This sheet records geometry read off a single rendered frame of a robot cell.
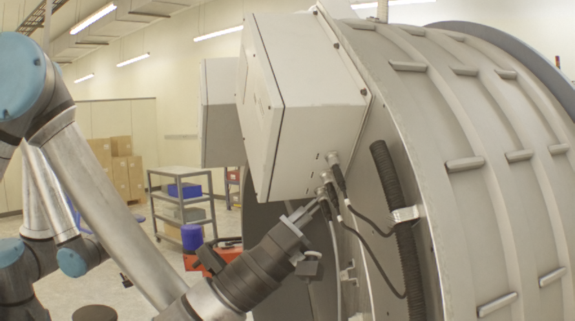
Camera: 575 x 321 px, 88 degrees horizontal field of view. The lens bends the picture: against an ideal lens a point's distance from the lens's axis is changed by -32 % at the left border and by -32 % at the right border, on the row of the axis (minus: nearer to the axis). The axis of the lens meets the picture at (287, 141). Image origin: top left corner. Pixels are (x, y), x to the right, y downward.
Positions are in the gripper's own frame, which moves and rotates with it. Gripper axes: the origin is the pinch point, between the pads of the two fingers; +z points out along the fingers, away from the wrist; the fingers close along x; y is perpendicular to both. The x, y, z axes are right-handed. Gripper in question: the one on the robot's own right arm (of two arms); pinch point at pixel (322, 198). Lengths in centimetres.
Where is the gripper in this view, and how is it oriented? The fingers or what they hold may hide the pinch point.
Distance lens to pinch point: 60.3
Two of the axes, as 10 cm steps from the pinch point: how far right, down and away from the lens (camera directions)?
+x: -3.6, -5.8, -7.3
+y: 5.7, 4.9, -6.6
